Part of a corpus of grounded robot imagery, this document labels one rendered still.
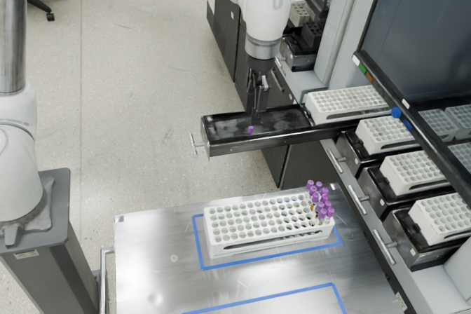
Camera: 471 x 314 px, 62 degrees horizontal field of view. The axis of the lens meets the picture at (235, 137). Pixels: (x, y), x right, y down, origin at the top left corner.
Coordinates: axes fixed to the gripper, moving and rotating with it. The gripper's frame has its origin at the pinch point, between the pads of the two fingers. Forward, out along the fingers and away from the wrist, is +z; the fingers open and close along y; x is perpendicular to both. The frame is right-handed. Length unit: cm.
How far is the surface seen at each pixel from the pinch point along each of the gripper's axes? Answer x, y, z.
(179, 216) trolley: 26.7, -26.7, 7.3
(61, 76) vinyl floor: 79, 150, 89
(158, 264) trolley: 33, -38, 7
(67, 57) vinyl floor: 76, 171, 89
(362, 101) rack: -38.4, 1.6, 3.9
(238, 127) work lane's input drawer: 3.2, 2.6, 9.0
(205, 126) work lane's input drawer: 13.4, 4.3, 8.4
